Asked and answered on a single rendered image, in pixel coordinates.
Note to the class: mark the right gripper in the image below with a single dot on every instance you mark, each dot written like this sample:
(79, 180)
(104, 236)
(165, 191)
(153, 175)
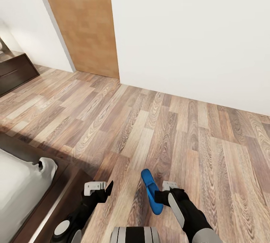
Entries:
(159, 197)

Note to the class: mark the nightstand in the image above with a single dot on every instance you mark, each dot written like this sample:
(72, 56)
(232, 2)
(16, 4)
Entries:
(16, 69)

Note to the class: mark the bed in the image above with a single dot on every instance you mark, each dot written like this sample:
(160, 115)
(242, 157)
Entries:
(37, 191)

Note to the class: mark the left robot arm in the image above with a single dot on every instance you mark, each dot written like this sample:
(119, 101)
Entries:
(69, 230)

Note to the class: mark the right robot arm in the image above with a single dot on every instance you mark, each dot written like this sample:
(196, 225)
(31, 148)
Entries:
(192, 221)

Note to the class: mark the sandal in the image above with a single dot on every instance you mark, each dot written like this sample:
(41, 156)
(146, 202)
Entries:
(151, 188)

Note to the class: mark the sliding door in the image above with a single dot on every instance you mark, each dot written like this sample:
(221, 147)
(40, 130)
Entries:
(87, 27)

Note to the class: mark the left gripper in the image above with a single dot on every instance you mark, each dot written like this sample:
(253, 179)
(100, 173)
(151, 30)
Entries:
(98, 196)

